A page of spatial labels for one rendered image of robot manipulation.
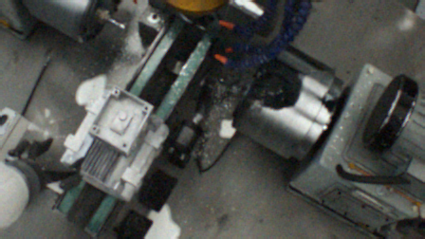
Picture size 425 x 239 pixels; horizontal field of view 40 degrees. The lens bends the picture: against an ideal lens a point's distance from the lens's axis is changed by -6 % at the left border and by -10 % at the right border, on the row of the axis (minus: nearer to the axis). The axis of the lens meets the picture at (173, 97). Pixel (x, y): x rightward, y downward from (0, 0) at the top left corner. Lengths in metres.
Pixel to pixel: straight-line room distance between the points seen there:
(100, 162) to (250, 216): 0.50
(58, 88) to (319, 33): 0.79
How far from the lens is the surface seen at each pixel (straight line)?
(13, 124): 1.49
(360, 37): 1.95
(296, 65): 1.46
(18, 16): 1.73
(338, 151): 1.42
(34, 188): 1.11
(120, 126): 1.40
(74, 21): 1.53
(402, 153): 1.32
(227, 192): 1.72
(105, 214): 1.58
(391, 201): 1.45
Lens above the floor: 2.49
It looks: 73 degrees down
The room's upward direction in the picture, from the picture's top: 8 degrees clockwise
